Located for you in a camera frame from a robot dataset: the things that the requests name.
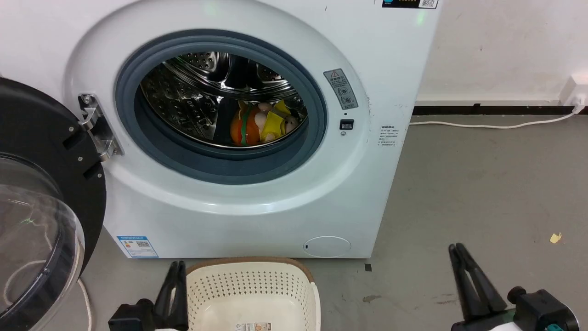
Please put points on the grey rubber door gasket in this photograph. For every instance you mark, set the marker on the grey rubber door gasket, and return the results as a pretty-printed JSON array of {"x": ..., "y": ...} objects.
[{"x": 183, "y": 161}]

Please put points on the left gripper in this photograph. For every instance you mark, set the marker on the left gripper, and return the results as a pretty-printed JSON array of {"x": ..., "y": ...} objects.
[{"x": 131, "y": 317}]

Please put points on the cream perforated laundry basket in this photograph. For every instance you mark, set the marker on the cream perforated laundry basket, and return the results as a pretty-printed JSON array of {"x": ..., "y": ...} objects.
[{"x": 257, "y": 294}]

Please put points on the yellow paper scrap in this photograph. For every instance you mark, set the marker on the yellow paper scrap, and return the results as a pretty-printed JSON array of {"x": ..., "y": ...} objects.
[{"x": 556, "y": 237}]

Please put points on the black door latch socket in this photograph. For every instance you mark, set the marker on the black door latch socket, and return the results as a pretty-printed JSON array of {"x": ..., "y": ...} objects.
[{"x": 346, "y": 124}]

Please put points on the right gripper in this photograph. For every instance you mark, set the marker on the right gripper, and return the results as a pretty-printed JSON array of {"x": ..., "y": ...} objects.
[{"x": 542, "y": 312}]

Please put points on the grey warning sticker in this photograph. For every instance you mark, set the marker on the grey warning sticker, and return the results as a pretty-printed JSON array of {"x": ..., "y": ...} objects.
[{"x": 340, "y": 88}]

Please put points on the black baseboard strip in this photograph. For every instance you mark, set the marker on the black baseboard strip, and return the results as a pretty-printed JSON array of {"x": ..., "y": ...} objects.
[{"x": 491, "y": 110}]

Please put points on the blue energy label sticker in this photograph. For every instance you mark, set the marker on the blue energy label sticker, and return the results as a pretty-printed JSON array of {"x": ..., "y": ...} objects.
[{"x": 137, "y": 246}]

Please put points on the steel perforated washer drum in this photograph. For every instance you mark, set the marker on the steel perforated washer drum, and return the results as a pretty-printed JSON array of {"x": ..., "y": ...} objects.
[{"x": 183, "y": 96}]

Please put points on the yellow plush toy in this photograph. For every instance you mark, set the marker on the yellow plush toy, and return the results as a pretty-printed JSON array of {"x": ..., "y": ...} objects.
[{"x": 274, "y": 124}]

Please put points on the white front-load washing machine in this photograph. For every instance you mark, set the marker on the white front-load washing machine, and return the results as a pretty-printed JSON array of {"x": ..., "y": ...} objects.
[{"x": 257, "y": 220}]

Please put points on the printed basket label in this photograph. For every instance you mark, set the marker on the printed basket label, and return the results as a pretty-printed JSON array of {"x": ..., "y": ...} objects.
[{"x": 253, "y": 327}]

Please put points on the black QR control panel label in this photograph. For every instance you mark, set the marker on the black QR control panel label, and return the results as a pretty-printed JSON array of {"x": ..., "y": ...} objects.
[{"x": 409, "y": 3}]

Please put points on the round filter cover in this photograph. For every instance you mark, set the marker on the round filter cover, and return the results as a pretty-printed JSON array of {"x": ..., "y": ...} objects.
[{"x": 327, "y": 246}]

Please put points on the black round glass washer door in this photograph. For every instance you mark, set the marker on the black round glass washer door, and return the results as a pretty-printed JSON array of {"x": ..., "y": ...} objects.
[{"x": 32, "y": 138}]

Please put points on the small printed text sticker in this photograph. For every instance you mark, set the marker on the small printed text sticker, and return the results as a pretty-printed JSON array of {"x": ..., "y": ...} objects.
[{"x": 388, "y": 135}]

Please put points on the chrome door hinge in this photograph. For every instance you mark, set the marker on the chrome door hinge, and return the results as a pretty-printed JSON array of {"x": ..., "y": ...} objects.
[{"x": 95, "y": 126}]

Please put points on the white wall outlet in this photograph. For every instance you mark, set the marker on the white wall outlet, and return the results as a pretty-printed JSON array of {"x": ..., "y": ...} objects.
[{"x": 575, "y": 92}]

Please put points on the orange burger plush toy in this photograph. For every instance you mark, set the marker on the orange burger plush toy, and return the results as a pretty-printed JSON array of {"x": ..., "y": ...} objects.
[{"x": 244, "y": 126}]

